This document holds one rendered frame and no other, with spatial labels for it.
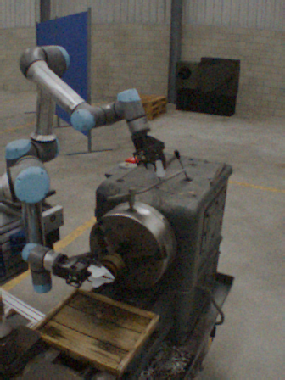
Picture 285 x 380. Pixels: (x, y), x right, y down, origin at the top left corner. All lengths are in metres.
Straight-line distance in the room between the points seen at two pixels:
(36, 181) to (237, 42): 10.23
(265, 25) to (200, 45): 1.97
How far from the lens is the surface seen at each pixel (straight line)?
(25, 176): 1.19
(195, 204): 1.40
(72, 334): 1.34
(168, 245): 1.35
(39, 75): 1.45
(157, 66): 11.89
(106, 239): 1.33
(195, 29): 11.49
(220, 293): 2.13
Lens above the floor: 1.82
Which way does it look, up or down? 24 degrees down
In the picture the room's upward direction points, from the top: 2 degrees clockwise
